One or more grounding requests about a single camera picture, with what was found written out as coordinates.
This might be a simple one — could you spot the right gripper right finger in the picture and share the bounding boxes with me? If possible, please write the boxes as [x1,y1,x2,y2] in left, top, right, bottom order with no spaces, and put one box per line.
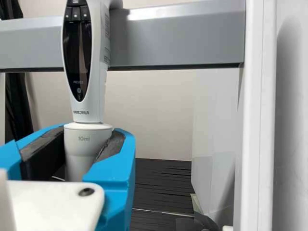
[81,128,137,231]

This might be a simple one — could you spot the black platform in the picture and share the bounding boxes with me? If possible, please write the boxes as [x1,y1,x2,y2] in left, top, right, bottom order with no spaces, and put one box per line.
[130,157,196,231]

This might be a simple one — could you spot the pipette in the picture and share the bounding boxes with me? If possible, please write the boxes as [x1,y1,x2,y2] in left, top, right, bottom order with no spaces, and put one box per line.
[62,0,124,182]

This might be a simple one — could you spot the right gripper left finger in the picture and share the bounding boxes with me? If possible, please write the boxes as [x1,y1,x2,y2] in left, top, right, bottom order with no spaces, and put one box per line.
[0,123,67,181]

